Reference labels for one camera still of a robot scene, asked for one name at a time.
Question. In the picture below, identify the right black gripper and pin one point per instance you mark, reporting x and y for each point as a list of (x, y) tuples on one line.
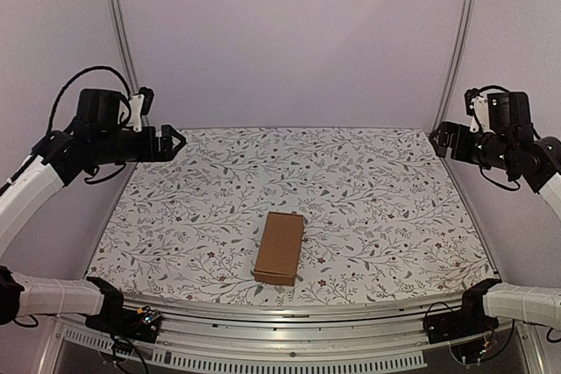
[(454, 140)]

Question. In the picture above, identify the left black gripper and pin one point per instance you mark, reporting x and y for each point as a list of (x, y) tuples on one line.
[(148, 153)]

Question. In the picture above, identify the brown cardboard paper box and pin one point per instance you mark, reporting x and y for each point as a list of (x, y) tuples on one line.
[(280, 248)]

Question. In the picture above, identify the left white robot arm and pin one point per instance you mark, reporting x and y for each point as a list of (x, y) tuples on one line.
[(54, 162)]

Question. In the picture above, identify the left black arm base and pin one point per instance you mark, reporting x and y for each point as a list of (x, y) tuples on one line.
[(140, 324)]

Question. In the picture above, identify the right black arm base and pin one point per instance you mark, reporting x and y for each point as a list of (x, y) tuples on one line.
[(441, 323)]

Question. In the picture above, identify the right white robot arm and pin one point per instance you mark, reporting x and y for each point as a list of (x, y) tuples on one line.
[(540, 169)]

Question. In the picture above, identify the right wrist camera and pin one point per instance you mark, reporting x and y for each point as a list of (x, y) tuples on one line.
[(476, 106)]

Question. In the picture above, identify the left aluminium frame post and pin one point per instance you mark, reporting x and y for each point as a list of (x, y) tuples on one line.
[(123, 45)]

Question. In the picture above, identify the aluminium frame post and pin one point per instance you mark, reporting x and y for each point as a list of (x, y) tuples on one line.
[(457, 55), (123, 45)]

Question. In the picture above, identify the right aluminium frame post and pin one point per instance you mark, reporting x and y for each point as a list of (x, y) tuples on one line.
[(457, 55)]

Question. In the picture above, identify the aluminium front rail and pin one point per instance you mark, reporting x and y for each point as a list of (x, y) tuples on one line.
[(386, 337)]

